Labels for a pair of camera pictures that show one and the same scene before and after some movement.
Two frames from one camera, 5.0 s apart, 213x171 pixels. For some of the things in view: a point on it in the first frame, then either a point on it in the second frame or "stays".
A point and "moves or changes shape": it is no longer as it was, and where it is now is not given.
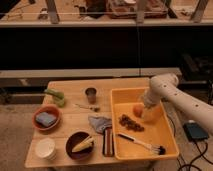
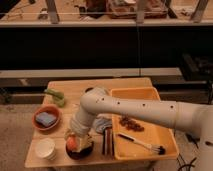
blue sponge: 45,119 stays
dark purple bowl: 73,144 stays
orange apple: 138,110 moves or changes shape
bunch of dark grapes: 131,124 stays
